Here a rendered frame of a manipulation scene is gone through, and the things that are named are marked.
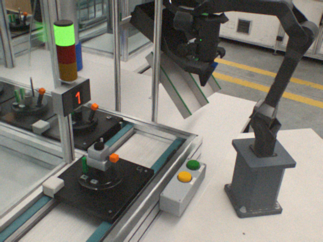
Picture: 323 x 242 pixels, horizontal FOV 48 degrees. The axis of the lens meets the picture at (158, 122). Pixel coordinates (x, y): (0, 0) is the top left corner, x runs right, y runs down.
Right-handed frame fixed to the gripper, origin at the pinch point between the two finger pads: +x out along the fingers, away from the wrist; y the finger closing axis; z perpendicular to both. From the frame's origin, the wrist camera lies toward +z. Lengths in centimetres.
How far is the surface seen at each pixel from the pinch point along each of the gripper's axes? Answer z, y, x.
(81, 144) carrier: 35.6, 15.8, 28.3
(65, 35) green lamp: 29.7, 25.7, -13.5
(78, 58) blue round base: 92, -54, 32
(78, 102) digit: 28.7, 24.1, 6.2
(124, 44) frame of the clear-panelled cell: 78, -80, 29
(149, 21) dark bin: 28.7, -17.9, -7.2
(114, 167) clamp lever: 14.0, 28.3, 21.3
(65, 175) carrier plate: 29, 32, 28
